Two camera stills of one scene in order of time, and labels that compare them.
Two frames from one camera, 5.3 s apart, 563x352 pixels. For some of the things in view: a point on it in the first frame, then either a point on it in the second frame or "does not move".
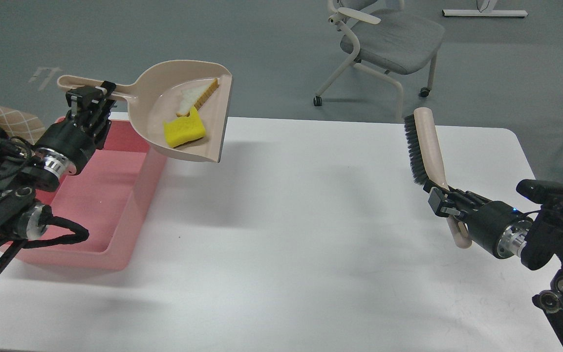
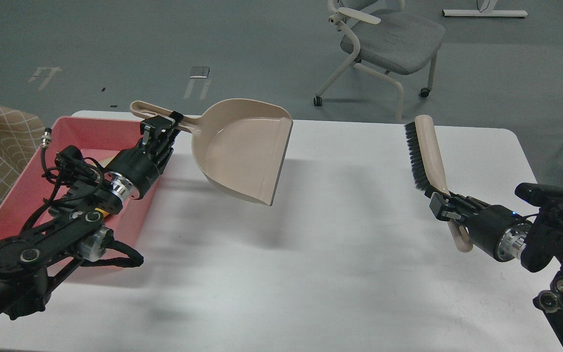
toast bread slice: x=196 y=97 → x=104 y=156
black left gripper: x=77 y=137 → x=137 y=164
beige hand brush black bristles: x=426 y=157 does not move
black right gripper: x=497 y=226 does not move
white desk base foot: x=484 y=12 does not move
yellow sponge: x=181 y=130 → x=105 y=213
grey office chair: x=387 y=36 does not move
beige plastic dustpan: x=156 y=93 → x=239 y=144
